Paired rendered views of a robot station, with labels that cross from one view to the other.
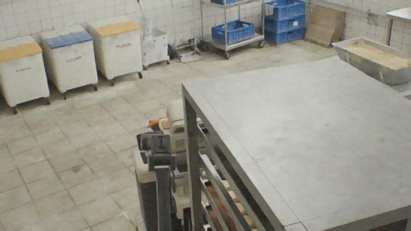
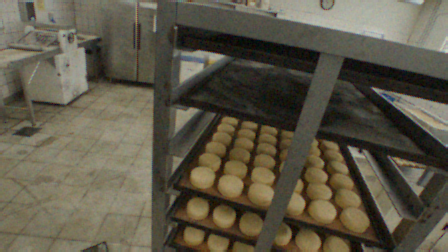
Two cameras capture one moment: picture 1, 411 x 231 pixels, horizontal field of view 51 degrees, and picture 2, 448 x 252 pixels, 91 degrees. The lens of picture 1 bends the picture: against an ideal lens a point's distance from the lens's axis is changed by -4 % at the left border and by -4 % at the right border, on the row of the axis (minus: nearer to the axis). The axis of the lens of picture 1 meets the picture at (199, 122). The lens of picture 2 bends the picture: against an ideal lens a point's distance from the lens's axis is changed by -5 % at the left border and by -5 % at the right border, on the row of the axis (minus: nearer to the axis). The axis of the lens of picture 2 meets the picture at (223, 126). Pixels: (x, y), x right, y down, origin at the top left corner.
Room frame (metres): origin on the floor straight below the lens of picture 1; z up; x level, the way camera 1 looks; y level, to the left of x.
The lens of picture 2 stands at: (0.23, -0.37, 1.82)
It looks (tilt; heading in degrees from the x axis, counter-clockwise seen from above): 27 degrees down; 24
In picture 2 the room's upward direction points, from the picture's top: 10 degrees clockwise
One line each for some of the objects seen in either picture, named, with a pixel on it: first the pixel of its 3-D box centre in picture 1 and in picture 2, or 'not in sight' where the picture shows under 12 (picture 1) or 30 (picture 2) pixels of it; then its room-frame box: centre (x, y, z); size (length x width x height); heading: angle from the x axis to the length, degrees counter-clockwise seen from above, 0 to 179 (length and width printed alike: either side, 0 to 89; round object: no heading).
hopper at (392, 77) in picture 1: (376, 61); (423, 123); (2.63, -1.16, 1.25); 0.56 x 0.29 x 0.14; 24
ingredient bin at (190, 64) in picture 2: not in sight; (191, 72); (4.75, 2.73, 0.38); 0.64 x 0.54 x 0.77; 33
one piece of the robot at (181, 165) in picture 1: (194, 169); not in sight; (2.00, 0.04, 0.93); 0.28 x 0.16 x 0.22; 105
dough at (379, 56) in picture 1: (376, 58); (424, 120); (2.63, -1.16, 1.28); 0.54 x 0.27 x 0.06; 24
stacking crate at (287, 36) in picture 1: (282, 33); not in sight; (7.03, -1.44, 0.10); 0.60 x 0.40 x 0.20; 119
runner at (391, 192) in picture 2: not in sight; (357, 127); (0.91, -0.46, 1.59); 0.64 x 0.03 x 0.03; 15
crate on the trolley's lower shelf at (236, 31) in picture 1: (233, 31); not in sight; (6.60, -0.59, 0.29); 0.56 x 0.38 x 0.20; 129
